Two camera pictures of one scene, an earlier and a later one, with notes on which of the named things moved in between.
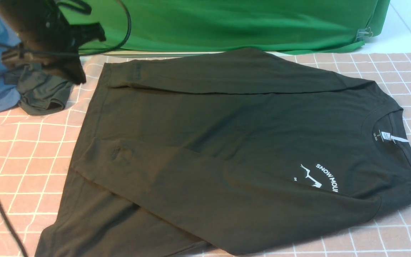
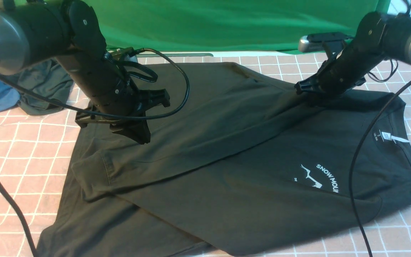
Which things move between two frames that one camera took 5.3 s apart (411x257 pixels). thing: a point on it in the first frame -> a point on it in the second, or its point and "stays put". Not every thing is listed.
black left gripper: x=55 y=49 -> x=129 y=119
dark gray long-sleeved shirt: x=217 y=154 stays put
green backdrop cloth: x=305 y=26 stays put
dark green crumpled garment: x=39 y=92 stays put
